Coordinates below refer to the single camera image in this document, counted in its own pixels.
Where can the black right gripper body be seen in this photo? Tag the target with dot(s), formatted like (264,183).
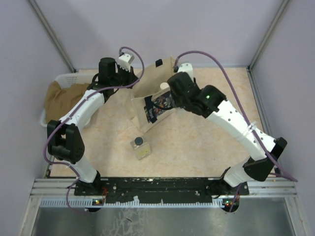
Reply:
(178,103)

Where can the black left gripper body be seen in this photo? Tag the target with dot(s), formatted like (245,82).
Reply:
(122,77)

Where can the olive green bottle cream cap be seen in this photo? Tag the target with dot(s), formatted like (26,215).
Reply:
(163,86)

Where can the cream canvas tote bag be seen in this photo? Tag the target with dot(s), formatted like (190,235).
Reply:
(148,104)

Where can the clear square bottle black cap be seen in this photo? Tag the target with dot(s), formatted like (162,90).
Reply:
(141,147)

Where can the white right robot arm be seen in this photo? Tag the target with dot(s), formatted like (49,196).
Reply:
(213,105)

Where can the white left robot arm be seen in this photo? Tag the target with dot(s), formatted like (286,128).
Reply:
(64,140)

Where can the white plastic basket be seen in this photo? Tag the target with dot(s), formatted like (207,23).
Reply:
(66,81)

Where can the brown cloth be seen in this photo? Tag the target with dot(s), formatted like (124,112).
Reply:
(59,101)

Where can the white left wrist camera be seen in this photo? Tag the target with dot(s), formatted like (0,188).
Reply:
(125,60)

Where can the aluminium frame rail right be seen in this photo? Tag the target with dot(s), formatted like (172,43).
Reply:
(269,33)

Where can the aluminium frame rail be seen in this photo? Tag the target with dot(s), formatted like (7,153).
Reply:
(56,42)
(269,33)

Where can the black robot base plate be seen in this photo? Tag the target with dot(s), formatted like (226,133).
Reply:
(157,190)

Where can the aluminium frame rail left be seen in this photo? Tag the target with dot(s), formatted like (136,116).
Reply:
(56,42)

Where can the aluminium front frame rails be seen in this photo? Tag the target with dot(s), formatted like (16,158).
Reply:
(273,187)

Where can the white slotted cable duct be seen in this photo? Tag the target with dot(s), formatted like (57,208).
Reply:
(135,203)

